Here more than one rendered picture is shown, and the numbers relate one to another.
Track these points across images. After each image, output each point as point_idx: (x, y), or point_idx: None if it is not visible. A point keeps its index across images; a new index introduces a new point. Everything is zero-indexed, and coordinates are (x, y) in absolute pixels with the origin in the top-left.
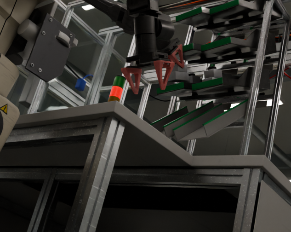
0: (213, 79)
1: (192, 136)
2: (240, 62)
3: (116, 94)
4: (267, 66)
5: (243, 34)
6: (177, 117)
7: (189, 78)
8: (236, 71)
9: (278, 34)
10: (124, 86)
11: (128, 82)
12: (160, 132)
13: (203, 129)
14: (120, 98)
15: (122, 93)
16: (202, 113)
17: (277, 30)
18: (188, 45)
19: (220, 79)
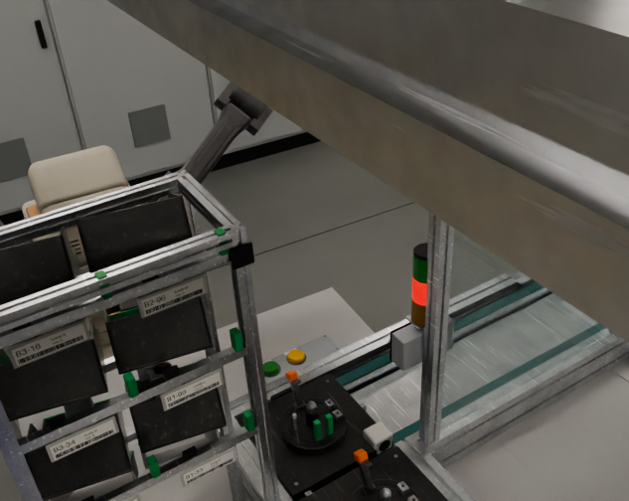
0: (63, 413)
1: (114, 479)
2: (146, 384)
3: (411, 293)
4: (66, 443)
5: (138, 294)
6: (212, 431)
7: (148, 377)
8: (164, 402)
9: (12, 363)
10: (428, 274)
11: (434, 264)
12: (204, 440)
13: (116, 481)
14: (419, 303)
15: (426, 290)
16: (130, 454)
17: (13, 348)
18: (118, 316)
19: (47, 421)
